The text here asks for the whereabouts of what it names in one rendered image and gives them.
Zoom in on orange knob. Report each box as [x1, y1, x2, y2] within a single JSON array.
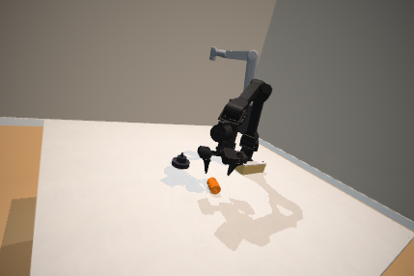
[[207, 178, 221, 194]]

